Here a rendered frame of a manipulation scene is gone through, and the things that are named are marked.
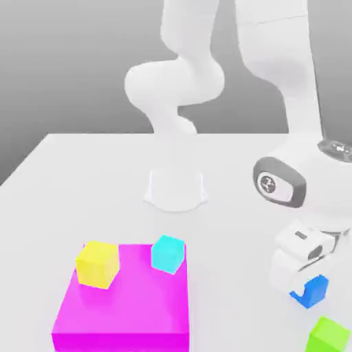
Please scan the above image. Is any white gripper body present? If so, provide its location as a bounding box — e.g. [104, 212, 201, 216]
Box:
[269, 247, 333, 296]

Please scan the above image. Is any small blue cube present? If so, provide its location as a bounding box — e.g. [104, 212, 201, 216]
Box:
[289, 274, 330, 310]

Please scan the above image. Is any small green cube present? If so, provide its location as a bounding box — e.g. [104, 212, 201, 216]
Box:
[304, 316, 352, 352]

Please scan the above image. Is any small cyan cube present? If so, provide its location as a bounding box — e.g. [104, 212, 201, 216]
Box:
[150, 234, 186, 276]

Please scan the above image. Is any small yellow cube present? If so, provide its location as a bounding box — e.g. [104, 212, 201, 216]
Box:
[76, 240, 121, 290]

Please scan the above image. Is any large magenta box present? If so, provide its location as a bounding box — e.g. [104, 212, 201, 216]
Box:
[51, 243, 191, 352]

